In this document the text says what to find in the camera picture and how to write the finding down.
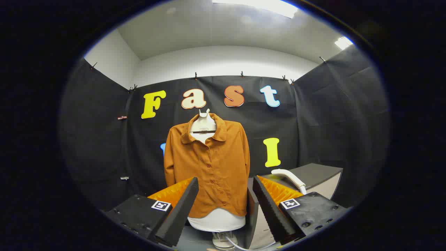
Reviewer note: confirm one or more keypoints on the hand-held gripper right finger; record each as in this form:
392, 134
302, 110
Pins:
270, 205

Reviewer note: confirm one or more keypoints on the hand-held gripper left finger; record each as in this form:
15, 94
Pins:
181, 205

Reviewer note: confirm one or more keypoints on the orange button-up shirt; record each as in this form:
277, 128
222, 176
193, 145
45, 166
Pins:
216, 164

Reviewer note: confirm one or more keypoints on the white mannequin torso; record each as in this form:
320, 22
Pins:
216, 221

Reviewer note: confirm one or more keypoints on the clear mannequin stand base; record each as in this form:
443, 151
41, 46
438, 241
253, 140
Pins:
223, 240

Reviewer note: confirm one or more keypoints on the black backdrop cloth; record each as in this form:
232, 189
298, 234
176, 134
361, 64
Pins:
104, 139

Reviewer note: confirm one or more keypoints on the small ceiling light panel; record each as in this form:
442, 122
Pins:
343, 43

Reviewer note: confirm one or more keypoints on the large ceiling light panel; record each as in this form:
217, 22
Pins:
258, 5

